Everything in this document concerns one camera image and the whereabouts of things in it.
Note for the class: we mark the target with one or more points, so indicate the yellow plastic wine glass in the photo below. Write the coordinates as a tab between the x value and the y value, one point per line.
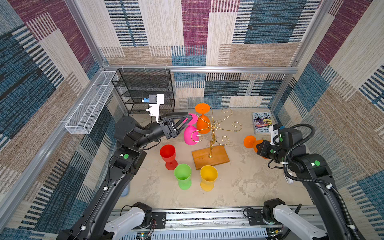
209	175

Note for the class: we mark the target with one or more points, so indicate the white small device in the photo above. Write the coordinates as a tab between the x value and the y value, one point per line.
289	180

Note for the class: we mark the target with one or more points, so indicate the wooden rack base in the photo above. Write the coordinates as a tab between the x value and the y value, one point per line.
204	157

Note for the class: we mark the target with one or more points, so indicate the white mesh basket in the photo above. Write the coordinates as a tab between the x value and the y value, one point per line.
87	112

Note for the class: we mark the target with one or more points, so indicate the red plastic wine glass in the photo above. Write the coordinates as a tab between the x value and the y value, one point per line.
168	154

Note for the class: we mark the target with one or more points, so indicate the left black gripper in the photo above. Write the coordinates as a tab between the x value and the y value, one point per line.
169	128

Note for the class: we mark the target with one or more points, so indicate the blue sponge pad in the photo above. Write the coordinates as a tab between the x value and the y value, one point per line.
126	191

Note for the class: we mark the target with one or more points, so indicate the black wire shelf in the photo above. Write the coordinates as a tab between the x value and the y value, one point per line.
133	85

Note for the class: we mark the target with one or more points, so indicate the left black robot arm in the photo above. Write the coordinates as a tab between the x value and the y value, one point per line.
123	166

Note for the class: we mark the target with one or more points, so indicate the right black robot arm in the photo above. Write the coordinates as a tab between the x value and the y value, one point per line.
287	147

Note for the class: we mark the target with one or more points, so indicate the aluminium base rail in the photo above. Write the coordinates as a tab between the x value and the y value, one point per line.
210	224

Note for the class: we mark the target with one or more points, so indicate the paperback book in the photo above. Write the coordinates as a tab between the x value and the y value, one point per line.
262	122

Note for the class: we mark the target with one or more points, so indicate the pink plastic wine glass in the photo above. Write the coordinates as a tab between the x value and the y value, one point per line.
190	134

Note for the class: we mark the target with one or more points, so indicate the orange back wine glass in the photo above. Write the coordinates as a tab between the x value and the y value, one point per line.
203	120

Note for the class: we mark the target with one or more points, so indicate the gold wire glass rack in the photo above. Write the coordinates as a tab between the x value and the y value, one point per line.
216	125

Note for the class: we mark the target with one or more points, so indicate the green plastic wine glass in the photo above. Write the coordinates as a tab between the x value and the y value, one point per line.
183	174

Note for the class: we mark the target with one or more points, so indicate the orange front wine glass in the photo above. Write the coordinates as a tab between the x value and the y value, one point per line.
250	142

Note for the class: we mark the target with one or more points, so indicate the orange wine glass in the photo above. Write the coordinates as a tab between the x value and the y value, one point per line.
250	142
203	120

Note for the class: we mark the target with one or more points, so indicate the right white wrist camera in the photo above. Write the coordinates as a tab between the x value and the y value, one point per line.
274	131

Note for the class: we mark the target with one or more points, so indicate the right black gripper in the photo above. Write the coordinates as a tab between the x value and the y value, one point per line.
262	151

